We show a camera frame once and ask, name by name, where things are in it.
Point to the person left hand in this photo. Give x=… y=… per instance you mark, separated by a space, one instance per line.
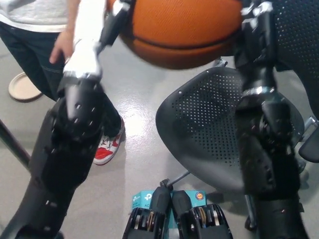
x=61 y=47

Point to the robot left white black hand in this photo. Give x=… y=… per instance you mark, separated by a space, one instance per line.
x=86 y=37

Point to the robot right black white hand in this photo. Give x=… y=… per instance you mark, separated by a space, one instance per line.
x=258 y=49

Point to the orange Wilson basketball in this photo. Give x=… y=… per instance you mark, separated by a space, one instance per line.
x=184 y=30

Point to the person in grey shirt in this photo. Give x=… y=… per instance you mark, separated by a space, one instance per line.
x=25 y=49

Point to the black perforated chair backrest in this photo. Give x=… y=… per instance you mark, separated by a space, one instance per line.
x=299 y=37

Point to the black perforated chair seat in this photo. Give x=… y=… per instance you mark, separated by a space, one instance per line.
x=204 y=124

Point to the black chair armrest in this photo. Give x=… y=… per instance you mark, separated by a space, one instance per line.
x=310 y=147

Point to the person left red white sneaker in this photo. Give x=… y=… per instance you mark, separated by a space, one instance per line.
x=109 y=147

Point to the grey wheeled chair base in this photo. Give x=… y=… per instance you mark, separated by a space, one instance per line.
x=178 y=178

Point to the beige paper plate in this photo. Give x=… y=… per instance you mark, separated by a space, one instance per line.
x=22 y=87

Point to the black slanted pole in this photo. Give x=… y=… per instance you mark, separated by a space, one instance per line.
x=15 y=147

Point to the teal router box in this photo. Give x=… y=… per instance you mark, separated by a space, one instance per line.
x=139 y=198

